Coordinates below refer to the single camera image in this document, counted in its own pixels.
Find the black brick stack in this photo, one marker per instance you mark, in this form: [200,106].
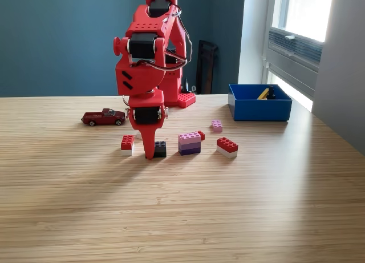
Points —
[160,149]

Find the pink and purple brick stack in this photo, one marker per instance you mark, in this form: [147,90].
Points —
[189,144]

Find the yellow toy digger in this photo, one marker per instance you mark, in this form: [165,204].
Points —
[263,94]

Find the blue plastic bin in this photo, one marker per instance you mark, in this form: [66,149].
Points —
[262,110]

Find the red and white brick stack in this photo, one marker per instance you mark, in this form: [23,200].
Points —
[127,143]
[227,147]

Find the dark red toy car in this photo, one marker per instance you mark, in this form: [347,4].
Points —
[102,117]

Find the small pink brick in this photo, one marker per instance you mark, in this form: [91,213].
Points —
[217,126]

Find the dark wooden chair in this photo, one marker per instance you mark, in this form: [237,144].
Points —
[208,69]

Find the grey louvred window vent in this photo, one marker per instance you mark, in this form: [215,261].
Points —
[302,47]

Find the white framed window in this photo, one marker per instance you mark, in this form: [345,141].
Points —
[308,12]

